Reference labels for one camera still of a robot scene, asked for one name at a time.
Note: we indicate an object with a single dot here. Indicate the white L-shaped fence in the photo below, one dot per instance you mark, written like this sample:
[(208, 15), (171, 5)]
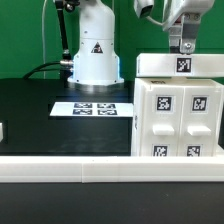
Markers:
[(70, 150)]

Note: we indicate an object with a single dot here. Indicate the white cabinet body box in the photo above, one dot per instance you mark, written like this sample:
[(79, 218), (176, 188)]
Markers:
[(142, 85)]

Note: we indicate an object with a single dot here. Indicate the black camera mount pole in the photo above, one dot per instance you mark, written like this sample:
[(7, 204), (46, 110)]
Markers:
[(61, 7)]

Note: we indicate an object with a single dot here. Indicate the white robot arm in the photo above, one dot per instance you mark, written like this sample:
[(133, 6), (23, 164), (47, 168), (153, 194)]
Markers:
[(96, 65)]

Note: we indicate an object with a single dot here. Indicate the white base tag plate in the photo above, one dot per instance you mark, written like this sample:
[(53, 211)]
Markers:
[(90, 109)]

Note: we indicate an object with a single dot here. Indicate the white cabinet top block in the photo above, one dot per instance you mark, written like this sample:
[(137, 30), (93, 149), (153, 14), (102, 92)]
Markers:
[(178, 65)]

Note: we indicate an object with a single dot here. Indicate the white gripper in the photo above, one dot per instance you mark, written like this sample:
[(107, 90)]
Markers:
[(187, 31)]

